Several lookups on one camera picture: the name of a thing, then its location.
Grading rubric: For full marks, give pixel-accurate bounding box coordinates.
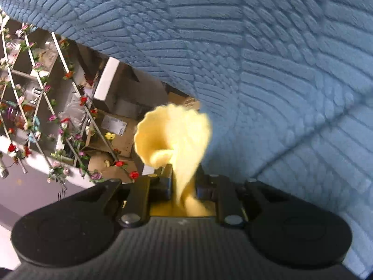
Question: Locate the metal railing with flower garland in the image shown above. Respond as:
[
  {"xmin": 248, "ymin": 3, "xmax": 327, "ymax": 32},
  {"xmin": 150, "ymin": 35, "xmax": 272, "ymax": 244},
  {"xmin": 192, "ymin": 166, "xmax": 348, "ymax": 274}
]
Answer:
[{"xmin": 0, "ymin": 9, "xmax": 141, "ymax": 185}]

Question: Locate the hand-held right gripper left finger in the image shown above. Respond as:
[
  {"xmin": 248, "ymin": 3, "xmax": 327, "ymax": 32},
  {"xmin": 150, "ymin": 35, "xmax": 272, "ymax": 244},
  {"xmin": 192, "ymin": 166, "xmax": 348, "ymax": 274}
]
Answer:
[{"xmin": 100, "ymin": 164, "xmax": 173, "ymax": 228}]

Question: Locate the black white staircase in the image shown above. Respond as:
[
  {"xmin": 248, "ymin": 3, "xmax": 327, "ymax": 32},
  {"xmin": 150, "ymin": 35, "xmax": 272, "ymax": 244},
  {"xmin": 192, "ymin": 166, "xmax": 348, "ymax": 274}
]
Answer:
[{"xmin": 0, "ymin": 17, "xmax": 140, "ymax": 189}]

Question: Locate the yellow cloth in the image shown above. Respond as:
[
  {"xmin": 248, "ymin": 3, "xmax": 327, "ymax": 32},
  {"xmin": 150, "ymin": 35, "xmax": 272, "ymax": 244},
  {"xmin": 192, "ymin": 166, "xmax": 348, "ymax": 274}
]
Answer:
[{"xmin": 133, "ymin": 103, "xmax": 217, "ymax": 219}]

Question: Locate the flattened cardboard pile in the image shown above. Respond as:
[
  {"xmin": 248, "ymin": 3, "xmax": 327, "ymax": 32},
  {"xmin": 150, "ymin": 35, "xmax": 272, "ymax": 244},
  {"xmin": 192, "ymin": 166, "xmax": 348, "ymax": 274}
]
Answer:
[{"xmin": 84, "ymin": 113, "xmax": 146, "ymax": 182}]

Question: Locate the blue covered chair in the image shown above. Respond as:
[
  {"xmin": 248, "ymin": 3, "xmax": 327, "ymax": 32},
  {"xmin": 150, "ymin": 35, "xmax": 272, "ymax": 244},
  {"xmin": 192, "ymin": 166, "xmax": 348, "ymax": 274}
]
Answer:
[{"xmin": 0, "ymin": 0, "xmax": 373, "ymax": 280}]

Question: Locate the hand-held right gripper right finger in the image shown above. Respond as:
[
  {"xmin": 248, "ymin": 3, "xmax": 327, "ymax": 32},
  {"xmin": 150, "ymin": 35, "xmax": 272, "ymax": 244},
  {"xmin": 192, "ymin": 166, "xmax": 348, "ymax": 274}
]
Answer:
[{"xmin": 196, "ymin": 174, "xmax": 263, "ymax": 228}]

